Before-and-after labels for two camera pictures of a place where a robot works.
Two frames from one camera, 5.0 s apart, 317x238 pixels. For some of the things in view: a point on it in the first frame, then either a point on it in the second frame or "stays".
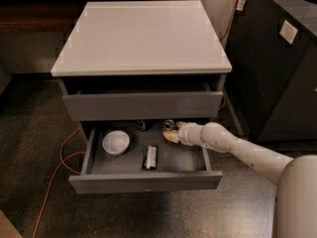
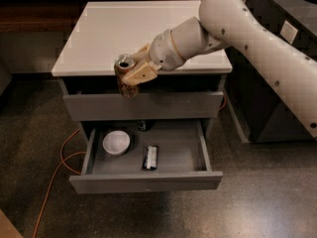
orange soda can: x=168 y=125 → x=123 y=62
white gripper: x=184 y=135 → x=162 y=52
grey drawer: x=124 y=156 stays
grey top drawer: x=146 y=98 stays
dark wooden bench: x=50 y=14 stays
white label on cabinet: x=288 y=32 stays
